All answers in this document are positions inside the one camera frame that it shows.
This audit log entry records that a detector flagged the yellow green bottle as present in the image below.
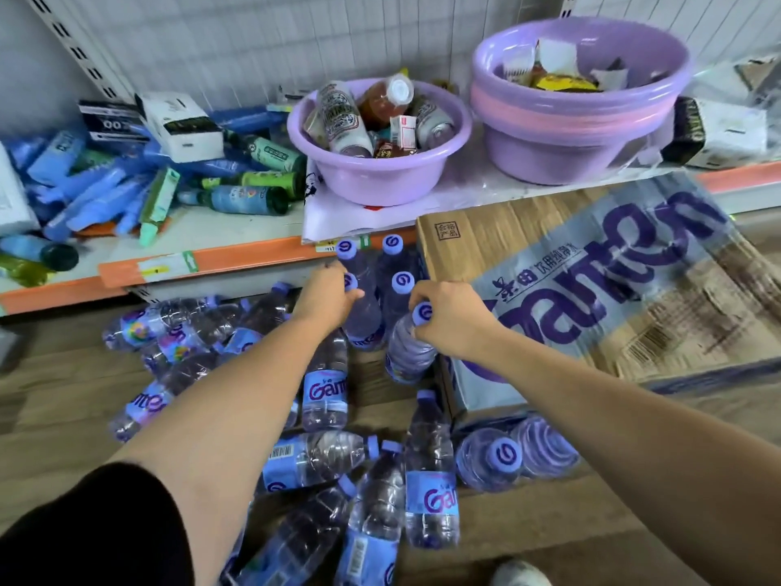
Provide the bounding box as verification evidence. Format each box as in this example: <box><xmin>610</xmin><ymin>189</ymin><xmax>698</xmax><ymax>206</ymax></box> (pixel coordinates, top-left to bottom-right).
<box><xmin>0</xmin><ymin>249</ymin><xmax>56</xmax><ymax>289</ymax></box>

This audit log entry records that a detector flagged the dark bottle mint label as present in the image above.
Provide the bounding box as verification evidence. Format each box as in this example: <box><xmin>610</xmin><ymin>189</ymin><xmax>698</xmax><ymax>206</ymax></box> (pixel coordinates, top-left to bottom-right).
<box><xmin>226</xmin><ymin>130</ymin><xmax>306</xmax><ymax>175</ymax></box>

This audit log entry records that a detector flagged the pile of blue tubes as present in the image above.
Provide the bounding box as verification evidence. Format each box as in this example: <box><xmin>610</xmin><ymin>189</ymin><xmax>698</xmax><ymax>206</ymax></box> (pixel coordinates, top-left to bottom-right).
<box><xmin>2</xmin><ymin>106</ymin><xmax>288</xmax><ymax>242</ymax></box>

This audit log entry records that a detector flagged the orange flat packet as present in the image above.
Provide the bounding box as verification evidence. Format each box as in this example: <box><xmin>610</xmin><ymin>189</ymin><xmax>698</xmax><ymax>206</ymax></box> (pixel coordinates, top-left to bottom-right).
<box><xmin>72</xmin><ymin>216</ymin><xmax>173</xmax><ymax>238</ymax></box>

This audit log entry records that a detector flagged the person's left hand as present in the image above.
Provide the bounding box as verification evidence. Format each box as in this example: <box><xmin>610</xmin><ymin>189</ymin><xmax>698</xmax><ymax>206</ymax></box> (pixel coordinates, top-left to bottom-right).
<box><xmin>290</xmin><ymin>260</ymin><xmax>367</xmax><ymax>343</ymax></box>

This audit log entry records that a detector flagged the small white red box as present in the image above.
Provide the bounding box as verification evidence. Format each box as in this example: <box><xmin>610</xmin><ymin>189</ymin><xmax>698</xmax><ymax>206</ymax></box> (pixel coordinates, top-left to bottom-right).
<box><xmin>389</xmin><ymin>114</ymin><xmax>419</xmax><ymax>151</ymax></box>

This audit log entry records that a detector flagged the silver patterned can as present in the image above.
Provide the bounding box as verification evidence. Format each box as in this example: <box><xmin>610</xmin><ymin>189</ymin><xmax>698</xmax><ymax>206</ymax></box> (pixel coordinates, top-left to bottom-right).
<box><xmin>409</xmin><ymin>94</ymin><xmax>457</xmax><ymax>151</ymax></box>

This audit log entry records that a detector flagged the white printed carton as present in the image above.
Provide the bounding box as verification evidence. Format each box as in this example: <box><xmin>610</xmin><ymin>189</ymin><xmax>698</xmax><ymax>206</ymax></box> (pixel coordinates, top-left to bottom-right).
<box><xmin>0</xmin><ymin>142</ymin><xmax>41</xmax><ymax>238</ymax></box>

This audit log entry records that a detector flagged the person's right hand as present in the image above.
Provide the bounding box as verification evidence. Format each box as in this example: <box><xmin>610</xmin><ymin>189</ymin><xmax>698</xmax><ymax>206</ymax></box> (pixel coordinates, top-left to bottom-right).
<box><xmin>407</xmin><ymin>278</ymin><xmax>506</xmax><ymax>362</ymax></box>

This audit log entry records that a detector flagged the brown carton purple print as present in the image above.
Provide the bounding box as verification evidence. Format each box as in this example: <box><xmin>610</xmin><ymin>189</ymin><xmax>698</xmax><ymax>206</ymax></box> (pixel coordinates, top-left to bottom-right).
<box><xmin>416</xmin><ymin>170</ymin><xmax>781</xmax><ymax>431</ymax></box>

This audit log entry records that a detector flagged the person's left forearm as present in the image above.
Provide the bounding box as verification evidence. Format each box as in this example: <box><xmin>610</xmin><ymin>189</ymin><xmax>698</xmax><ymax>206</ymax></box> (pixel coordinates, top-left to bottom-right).
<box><xmin>109</xmin><ymin>317</ymin><xmax>334</xmax><ymax>586</ymax></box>

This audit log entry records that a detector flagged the small white yellow price label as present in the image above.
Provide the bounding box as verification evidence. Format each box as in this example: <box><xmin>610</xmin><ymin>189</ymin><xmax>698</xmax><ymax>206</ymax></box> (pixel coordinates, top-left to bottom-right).
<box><xmin>314</xmin><ymin>234</ymin><xmax>373</xmax><ymax>256</ymax></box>

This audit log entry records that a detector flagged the water bottle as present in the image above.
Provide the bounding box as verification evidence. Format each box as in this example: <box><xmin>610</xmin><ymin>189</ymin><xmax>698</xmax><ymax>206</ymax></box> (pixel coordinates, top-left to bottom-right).
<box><xmin>340</xmin><ymin>271</ymin><xmax>387</xmax><ymax>353</ymax></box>
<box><xmin>384</xmin><ymin>300</ymin><xmax>438</xmax><ymax>387</ymax></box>

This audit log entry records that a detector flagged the black white packet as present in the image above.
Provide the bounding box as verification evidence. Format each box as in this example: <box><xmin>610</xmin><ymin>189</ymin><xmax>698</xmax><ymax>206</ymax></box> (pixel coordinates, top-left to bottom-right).
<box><xmin>661</xmin><ymin>95</ymin><xmax>770</xmax><ymax>172</ymax></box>

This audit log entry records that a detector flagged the green white slim box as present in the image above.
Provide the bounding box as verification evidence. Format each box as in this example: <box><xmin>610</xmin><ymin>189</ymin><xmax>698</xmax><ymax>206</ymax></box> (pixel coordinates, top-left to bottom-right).
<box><xmin>138</xmin><ymin>167</ymin><xmax>182</xmax><ymax>249</ymax></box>

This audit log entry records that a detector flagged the white orange-edged store shelf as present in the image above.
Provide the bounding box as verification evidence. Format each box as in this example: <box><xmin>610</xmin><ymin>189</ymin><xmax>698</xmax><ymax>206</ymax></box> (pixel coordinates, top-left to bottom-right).
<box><xmin>0</xmin><ymin>0</ymin><xmax>781</xmax><ymax>318</ymax></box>

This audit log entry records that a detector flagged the dark bottle green label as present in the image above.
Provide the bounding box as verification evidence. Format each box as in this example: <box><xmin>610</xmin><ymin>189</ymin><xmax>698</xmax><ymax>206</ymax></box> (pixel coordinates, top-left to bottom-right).
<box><xmin>199</xmin><ymin>170</ymin><xmax>305</xmax><ymax>202</ymax></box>

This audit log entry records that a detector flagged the price label green arrow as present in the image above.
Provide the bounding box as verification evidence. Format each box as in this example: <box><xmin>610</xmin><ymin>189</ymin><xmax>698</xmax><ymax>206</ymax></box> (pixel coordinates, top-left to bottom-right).
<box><xmin>135</xmin><ymin>249</ymin><xmax>201</xmax><ymax>285</ymax></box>

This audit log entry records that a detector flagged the pink plastic basin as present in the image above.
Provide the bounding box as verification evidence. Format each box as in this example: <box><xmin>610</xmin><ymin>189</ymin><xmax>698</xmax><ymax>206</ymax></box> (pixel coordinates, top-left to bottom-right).
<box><xmin>469</xmin><ymin>81</ymin><xmax>682</xmax><ymax>141</ymax></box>

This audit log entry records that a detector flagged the person's black left sleeve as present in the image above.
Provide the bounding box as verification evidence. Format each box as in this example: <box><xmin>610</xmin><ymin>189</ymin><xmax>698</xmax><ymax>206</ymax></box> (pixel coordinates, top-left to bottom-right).
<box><xmin>0</xmin><ymin>461</ymin><xmax>196</xmax><ymax>586</ymax></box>

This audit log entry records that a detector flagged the dark bottle blue label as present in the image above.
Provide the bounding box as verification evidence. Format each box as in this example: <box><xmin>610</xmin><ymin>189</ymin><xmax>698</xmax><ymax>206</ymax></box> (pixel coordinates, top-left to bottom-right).
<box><xmin>177</xmin><ymin>184</ymin><xmax>291</xmax><ymax>217</ymax></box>

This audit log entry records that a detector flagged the yellow snack packet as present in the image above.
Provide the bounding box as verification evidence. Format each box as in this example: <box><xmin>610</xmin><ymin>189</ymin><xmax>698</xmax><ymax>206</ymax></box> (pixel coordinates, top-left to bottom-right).
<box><xmin>530</xmin><ymin>72</ymin><xmax>602</xmax><ymax>94</ymax></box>

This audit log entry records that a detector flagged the pile of water bottles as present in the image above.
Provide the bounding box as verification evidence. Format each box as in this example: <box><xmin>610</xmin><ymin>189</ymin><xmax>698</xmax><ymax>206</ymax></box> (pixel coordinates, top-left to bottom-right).
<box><xmin>100</xmin><ymin>233</ymin><xmax>581</xmax><ymax>586</ymax></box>

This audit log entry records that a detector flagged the small purple plastic basin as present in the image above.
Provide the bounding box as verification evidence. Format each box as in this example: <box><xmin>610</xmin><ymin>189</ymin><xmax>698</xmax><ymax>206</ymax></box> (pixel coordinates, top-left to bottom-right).
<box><xmin>286</xmin><ymin>77</ymin><xmax>474</xmax><ymax>208</ymax></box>

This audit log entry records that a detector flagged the blue bottle dark cap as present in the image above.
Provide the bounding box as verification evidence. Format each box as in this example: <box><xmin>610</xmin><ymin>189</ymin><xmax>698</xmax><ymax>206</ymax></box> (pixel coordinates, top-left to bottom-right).
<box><xmin>0</xmin><ymin>233</ymin><xmax>81</xmax><ymax>273</ymax></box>

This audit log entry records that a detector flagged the white paper packet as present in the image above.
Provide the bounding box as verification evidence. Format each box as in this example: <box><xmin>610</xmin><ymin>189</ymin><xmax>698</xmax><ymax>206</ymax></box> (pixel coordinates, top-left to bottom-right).
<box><xmin>501</xmin><ymin>43</ymin><xmax>538</xmax><ymax>80</ymax></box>
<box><xmin>536</xmin><ymin>37</ymin><xmax>581</xmax><ymax>77</ymax></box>

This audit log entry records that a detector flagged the person's right forearm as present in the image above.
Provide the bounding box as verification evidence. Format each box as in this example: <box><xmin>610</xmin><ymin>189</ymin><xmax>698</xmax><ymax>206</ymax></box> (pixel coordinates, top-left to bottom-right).
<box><xmin>482</xmin><ymin>326</ymin><xmax>781</xmax><ymax>586</ymax></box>

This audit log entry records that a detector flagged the brown drink bottle white cap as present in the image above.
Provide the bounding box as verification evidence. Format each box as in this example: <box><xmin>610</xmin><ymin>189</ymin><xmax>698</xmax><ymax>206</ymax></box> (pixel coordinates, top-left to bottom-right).
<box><xmin>356</xmin><ymin>72</ymin><xmax>416</xmax><ymax>132</ymax></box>

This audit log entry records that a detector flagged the person's white shoe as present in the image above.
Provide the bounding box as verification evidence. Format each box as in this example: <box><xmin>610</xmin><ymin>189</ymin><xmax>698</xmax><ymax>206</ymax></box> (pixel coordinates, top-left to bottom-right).
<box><xmin>490</xmin><ymin>559</ymin><xmax>553</xmax><ymax>586</ymax></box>

